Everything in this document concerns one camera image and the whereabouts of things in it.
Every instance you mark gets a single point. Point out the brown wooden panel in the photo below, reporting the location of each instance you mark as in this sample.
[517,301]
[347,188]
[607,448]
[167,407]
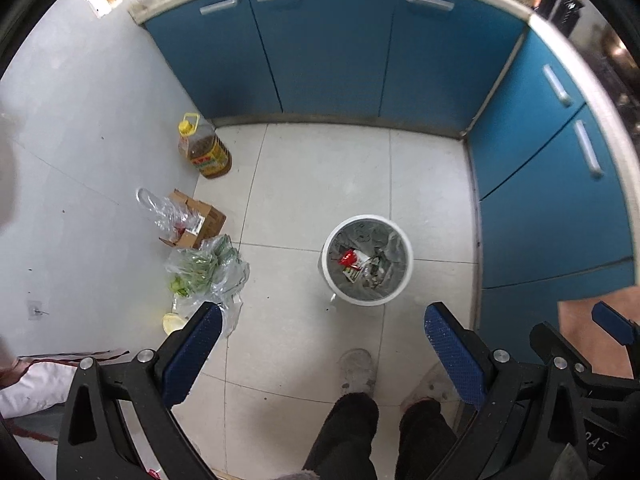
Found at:
[575,330]

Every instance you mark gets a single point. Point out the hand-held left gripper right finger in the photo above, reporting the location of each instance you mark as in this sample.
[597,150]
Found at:
[456,360]

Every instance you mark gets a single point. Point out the red snack wrapper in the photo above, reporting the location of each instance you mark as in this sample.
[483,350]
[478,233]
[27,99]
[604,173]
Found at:
[351,258]

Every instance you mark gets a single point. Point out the pale yellow vegetable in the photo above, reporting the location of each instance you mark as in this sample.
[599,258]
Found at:
[172,322]

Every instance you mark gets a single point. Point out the white round trash bin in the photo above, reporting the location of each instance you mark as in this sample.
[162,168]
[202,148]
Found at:
[407,265]

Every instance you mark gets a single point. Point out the clear empty plastic bag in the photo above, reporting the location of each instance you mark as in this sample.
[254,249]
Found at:
[160,210]

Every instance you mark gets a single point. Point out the person's white shoe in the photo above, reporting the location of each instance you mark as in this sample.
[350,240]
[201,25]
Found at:
[430,385]
[356,370]

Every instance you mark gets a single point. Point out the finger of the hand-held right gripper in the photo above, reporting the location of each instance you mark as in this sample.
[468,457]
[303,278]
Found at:
[611,322]
[545,337]

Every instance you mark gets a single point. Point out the green and white packet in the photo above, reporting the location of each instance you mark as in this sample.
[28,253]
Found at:
[352,274]

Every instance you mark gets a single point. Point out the person's left white shoe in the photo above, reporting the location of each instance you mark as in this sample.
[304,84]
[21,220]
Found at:
[356,370]

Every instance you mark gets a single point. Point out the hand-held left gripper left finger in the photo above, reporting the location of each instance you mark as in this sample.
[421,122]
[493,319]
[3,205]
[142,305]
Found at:
[194,355]

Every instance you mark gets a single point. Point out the grey bin liner bag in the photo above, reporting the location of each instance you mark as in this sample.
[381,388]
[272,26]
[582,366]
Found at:
[390,247]

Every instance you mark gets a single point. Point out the yellow cooking oil bottle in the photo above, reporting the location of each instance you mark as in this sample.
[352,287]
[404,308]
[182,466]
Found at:
[207,152]

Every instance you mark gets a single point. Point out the plastic bag of green vegetables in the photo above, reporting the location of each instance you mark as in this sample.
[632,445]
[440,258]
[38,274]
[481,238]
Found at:
[200,267]

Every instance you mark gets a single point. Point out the person's right leg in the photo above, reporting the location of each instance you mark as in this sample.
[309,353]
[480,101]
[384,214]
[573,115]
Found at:
[425,440]

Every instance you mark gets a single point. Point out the person's right white shoe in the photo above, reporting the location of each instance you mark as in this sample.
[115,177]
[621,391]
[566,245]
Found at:
[430,385]

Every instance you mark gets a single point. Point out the brown cardboard box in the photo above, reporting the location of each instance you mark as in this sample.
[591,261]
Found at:
[210,220]

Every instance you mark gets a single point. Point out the row of blue cabinet doors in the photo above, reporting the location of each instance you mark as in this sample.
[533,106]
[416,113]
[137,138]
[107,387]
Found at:
[330,55]

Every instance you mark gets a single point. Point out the white cloth with red trim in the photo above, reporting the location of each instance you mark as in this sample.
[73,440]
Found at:
[35,385]

